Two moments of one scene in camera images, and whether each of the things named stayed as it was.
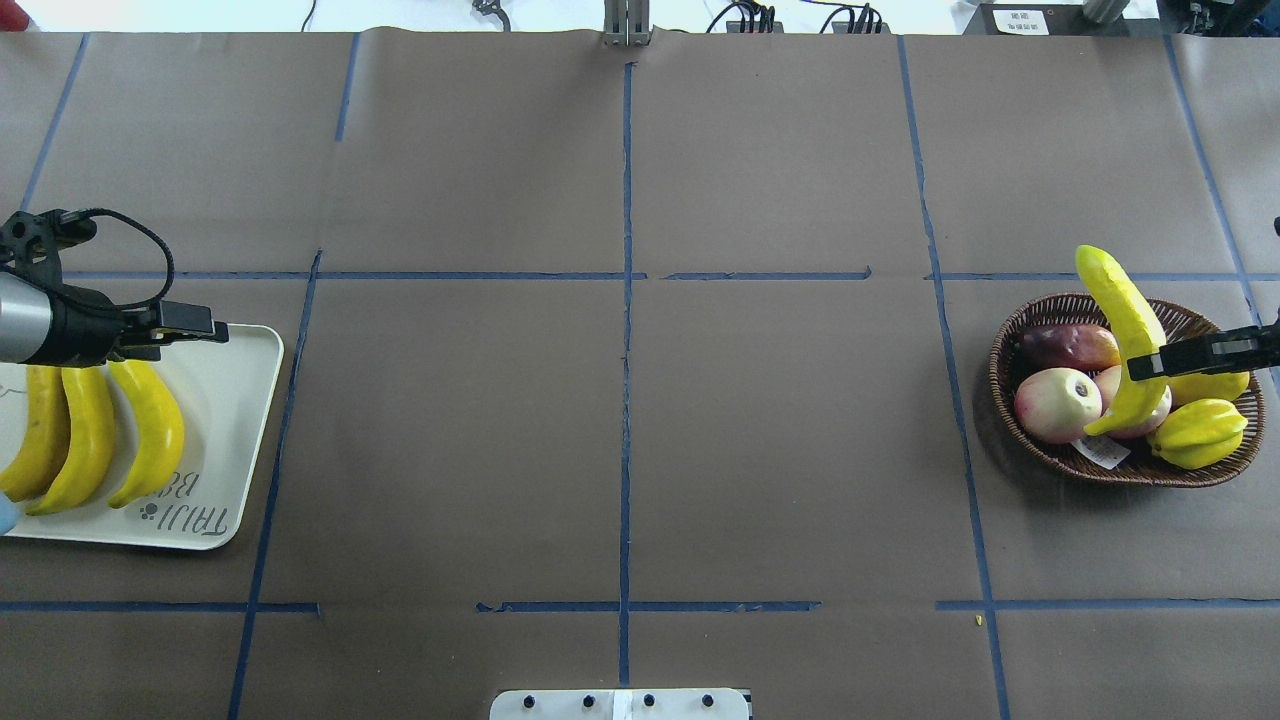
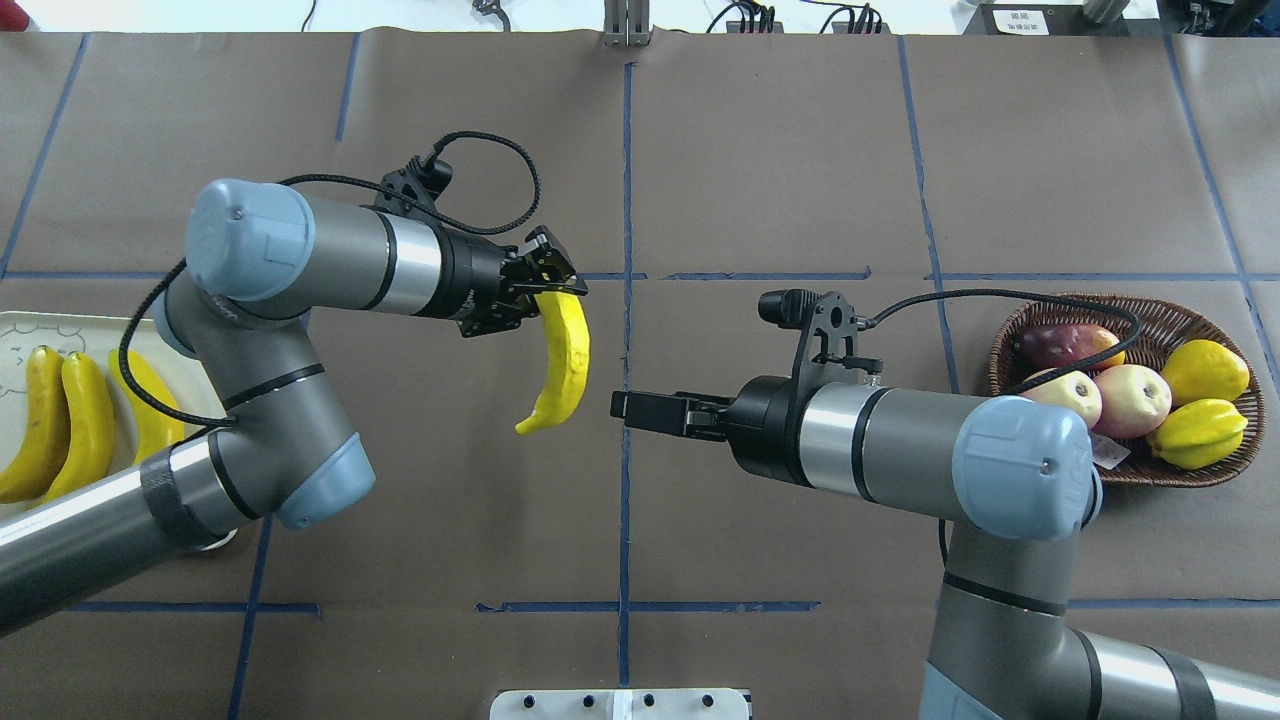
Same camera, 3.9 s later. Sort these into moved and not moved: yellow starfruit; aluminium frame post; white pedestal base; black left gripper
Moved: black left gripper
Not moved: white pedestal base; yellow starfruit; aluminium frame post
